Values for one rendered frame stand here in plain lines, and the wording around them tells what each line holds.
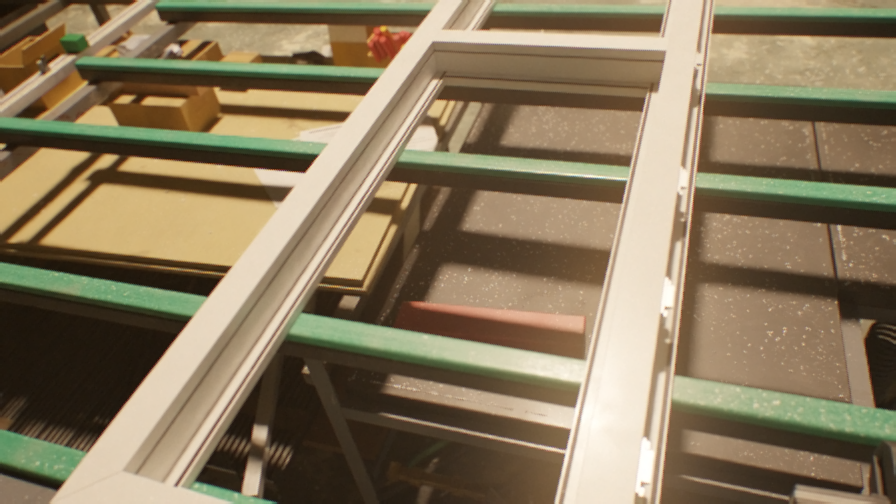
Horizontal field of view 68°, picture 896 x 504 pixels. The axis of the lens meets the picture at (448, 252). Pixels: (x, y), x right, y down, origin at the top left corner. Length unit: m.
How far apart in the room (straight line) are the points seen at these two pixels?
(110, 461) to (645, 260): 0.54
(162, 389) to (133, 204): 0.88
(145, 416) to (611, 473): 0.42
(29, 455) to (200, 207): 0.74
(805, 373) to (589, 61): 0.57
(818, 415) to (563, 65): 0.66
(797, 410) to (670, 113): 0.42
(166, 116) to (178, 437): 1.08
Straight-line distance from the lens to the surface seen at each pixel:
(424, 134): 1.46
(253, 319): 0.76
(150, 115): 1.71
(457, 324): 1.05
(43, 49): 2.06
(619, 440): 0.57
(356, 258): 1.19
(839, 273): 1.26
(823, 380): 1.10
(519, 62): 1.13
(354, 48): 1.72
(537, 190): 0.95
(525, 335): 1.03
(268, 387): 1.42
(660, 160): 0.84
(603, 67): 1.11
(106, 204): 1.57
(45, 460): 0.81
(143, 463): 0.68
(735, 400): 0.70
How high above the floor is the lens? 1.42
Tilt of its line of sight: 43 degrees down
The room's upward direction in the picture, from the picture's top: 9 degrees counter-clockwise
